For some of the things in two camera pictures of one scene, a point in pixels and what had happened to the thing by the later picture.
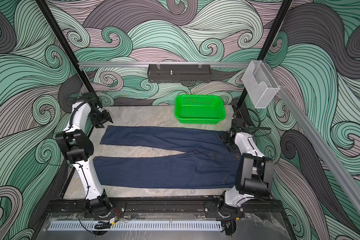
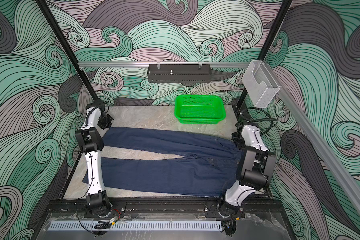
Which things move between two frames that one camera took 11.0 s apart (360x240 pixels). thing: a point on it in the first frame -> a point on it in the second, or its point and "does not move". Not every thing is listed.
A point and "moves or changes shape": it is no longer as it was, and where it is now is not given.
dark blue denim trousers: x=208 y=162 moves or changes shape
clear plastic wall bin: x=259 y=84 does not move
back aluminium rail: x=111 y=63 does not move
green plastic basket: x=200 y=109 does not move
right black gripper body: x=229 y=144 -> x=239 y=141
